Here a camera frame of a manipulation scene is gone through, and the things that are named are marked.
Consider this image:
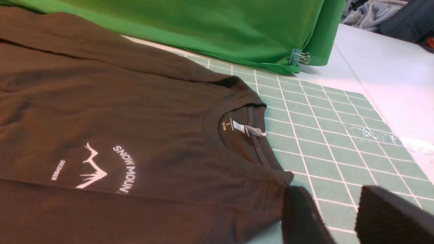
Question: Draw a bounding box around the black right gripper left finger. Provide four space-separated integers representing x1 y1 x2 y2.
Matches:
281 186 335 244

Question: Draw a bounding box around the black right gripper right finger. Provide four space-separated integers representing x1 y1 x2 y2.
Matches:
355 185 434 244

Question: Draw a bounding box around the dark gray long-sleeved shirt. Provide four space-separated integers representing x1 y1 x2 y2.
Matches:
0 6 293 244

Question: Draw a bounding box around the green grid table mat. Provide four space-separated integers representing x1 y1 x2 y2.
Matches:
184 54 434 244

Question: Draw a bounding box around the clear tape strip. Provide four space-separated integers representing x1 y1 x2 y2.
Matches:
345 124 434 156

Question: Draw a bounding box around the green backdrop cloth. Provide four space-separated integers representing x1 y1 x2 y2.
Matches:
1 0 346 75

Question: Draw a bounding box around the pile of gray-blue clothes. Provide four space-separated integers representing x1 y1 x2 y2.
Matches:
341 0 434 54

